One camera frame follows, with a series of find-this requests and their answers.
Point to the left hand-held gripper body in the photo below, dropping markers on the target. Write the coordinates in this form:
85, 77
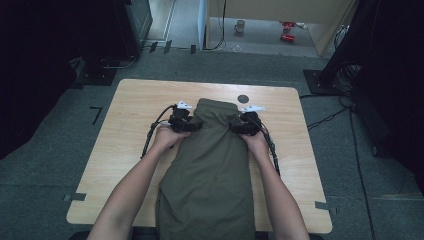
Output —
180, 120

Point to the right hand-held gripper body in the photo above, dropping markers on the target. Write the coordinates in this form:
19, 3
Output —
252, 123

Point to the olive green shorts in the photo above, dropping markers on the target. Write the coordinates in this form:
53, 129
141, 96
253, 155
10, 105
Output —
206, 173

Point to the person's right hand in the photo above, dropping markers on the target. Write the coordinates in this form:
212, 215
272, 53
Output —
258, 145

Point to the person's left hand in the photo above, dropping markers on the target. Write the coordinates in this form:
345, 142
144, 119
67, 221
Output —
165, 138

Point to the round grey table grommet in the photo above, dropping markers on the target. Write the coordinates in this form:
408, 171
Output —
243, 99

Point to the bent metal tube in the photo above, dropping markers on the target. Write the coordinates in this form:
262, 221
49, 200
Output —
128, 63

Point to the beige mug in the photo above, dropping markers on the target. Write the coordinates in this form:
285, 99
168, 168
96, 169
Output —
239, 26

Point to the dark cabinet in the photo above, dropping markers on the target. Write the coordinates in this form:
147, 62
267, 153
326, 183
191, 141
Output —
136, 26

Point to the grey tape piece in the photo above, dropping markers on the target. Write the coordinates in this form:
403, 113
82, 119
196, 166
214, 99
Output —
325, 206
76, 197

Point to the person's lap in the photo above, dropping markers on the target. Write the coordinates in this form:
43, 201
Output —
145, 234

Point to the black stand base plate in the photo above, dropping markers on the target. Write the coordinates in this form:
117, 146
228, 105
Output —
96, 77
316, 83

